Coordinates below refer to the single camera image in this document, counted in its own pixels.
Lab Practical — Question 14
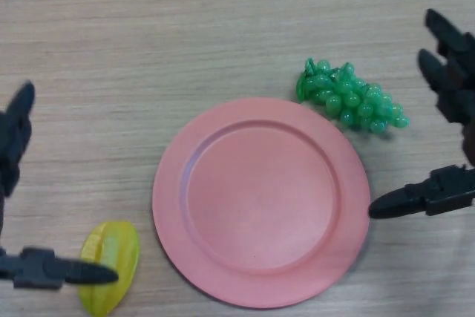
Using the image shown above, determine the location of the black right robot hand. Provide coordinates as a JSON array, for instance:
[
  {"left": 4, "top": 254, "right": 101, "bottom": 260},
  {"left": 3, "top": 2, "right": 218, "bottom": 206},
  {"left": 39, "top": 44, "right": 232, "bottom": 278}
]
[{"left": 369, "top": 8, "right": 475, "bottom": 220}]

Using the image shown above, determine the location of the pink round plate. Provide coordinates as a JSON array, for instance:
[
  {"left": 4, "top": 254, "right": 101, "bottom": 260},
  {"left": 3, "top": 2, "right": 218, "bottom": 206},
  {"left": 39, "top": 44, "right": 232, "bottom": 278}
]
[{"left": 151, "top": 97, "right": 372, "bottom": 310}]

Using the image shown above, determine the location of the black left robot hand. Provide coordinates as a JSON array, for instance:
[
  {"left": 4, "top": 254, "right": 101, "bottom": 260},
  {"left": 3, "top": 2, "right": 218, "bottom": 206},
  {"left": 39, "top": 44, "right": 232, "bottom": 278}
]
[{"left": 0, "top": 79, "right": 119, "bottom": 290}]

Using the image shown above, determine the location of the yellow starfruit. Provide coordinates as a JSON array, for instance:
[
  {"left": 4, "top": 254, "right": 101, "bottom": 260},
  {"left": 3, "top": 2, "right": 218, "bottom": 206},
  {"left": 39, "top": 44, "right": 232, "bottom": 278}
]
[{"left": 79, "top": 220, "right": 141, "bottom": 317}]

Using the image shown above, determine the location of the green grape bunch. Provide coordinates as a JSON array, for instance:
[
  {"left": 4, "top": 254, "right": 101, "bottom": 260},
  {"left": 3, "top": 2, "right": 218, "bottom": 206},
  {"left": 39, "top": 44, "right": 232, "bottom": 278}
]
[{"left": 295, "top": 57, "right": 411, "bottom": 133}]

